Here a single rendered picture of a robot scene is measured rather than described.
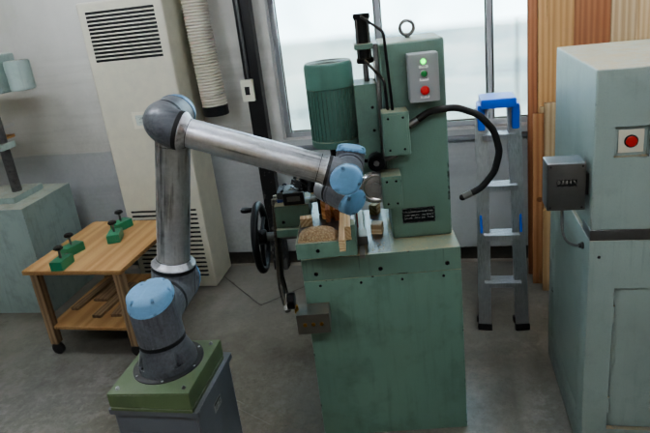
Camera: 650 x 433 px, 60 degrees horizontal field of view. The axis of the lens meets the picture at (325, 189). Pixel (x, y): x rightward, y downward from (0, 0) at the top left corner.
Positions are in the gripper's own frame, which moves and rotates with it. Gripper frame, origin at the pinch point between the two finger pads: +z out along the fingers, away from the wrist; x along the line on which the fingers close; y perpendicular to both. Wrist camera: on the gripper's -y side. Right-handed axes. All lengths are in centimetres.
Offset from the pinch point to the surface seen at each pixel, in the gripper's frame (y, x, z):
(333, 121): -11.8, -17.7, -4.9
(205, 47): -39, -22, 146
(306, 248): 5.5, 22.9, -19.0
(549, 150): -160, 5, -9
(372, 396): -25, 87, -34
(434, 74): -30, -39, -32
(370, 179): -20.5, 0.5, -19.2
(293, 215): -4.4, 20.5, 2.8
